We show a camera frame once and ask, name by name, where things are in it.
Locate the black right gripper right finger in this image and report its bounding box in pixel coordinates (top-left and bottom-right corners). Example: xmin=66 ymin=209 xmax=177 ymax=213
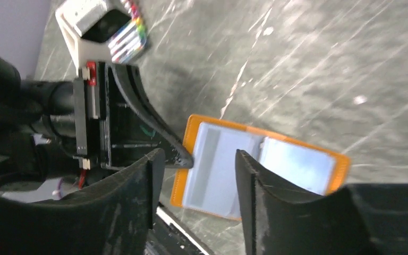
xmin=235 ymin=149 xmax=408 ymax=255

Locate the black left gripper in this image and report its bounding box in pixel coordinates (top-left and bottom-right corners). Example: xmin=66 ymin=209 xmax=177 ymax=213
xmin=73 ymin=61 xmax=194 ymax=169

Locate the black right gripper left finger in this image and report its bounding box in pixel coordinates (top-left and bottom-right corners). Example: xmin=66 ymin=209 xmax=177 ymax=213
xmin=0 ymin=149 xmax=165 ymax=254

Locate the orange blue card holder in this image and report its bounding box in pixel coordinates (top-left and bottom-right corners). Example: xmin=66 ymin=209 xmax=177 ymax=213
xmin=170 ymin=115 xmax=351 ymax=220

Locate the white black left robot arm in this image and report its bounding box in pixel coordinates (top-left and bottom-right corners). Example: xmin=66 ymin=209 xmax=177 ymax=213
xmin=0 ymin=58 xmax=194 ymax=171

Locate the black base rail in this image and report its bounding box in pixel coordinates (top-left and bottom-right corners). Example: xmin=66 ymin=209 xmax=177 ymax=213
xmin=144 ymin=203 xmax=215 ymax=255

